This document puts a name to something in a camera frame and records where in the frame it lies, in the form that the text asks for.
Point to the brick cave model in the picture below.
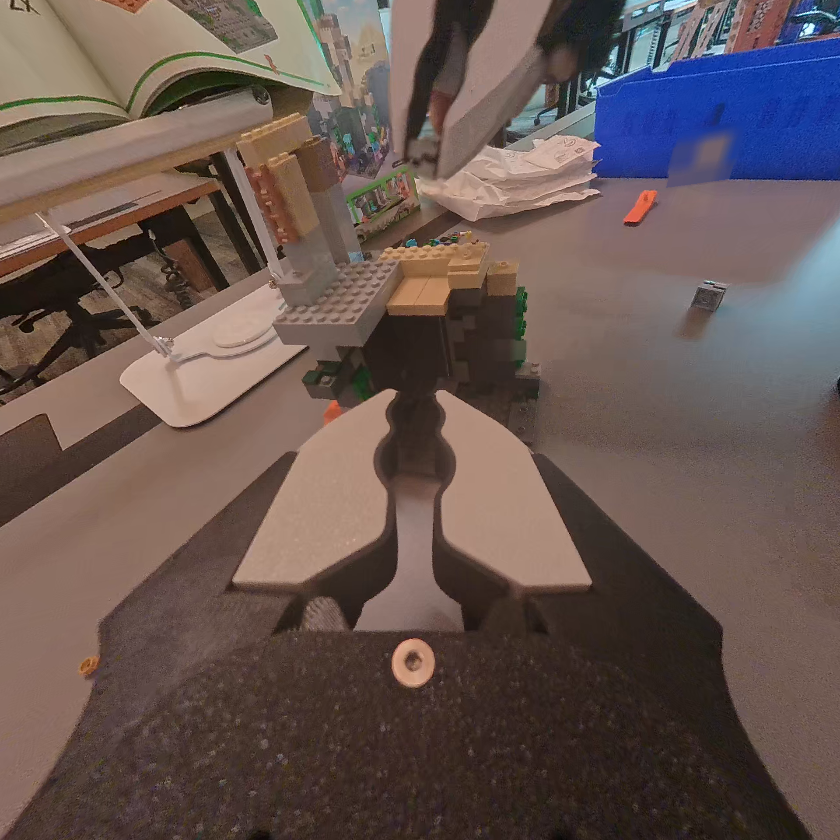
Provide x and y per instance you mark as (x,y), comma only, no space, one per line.
(420,308)

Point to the grey desk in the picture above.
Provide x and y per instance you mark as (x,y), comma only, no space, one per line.
(656,426)

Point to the open instruction booklet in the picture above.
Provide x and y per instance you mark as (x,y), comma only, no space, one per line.
(131,52)

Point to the stack of white paper bags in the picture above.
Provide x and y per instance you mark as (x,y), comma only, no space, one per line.
(518,180)

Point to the small grey square brick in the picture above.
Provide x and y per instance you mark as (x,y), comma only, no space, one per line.
(709,295)

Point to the white book stand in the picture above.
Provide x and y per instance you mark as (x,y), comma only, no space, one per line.
(197,367)

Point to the green toy set box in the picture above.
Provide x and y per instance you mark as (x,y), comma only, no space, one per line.
(367,131)

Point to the black office chair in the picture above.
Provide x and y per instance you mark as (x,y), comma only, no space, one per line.
(59,308)

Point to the tan round stud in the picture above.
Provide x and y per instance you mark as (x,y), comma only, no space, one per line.
(88,666)

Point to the orange brick separator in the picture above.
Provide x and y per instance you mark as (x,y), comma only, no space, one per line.
(641,208)

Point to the red cardboard box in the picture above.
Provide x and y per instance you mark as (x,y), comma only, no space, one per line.
(735,26)

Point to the small grey brick assembly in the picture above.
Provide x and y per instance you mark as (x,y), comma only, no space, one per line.
(423,156)

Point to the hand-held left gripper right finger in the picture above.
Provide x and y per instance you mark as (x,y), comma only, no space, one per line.
(512,512)

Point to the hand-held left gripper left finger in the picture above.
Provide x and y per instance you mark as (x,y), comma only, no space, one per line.
(321,512)

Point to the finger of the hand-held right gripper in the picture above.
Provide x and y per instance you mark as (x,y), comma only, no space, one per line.
(401,65)
(492,85)

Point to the cluster of colourful toy figures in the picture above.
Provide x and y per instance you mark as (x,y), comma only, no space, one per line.
(436,239)

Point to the blue plastic bin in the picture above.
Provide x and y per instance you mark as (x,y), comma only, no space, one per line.
(722,105)

